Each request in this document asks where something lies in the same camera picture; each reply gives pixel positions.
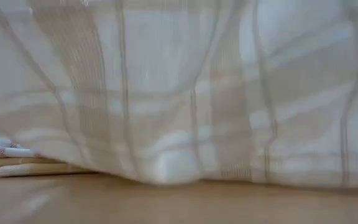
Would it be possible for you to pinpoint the plain white towel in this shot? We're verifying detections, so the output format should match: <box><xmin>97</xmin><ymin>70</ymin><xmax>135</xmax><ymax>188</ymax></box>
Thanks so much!
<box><xmin>0</xmin><ymin>0</ymin><xmax>358</xmax><ymax>190</ymax></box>

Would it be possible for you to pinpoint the yellow checked towel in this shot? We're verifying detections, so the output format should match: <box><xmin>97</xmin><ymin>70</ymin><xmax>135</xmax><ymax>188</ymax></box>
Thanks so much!
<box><xmin>0</xmin><ymin>157</ymin><xmax>90</xmax><ymax>178</ymax></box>

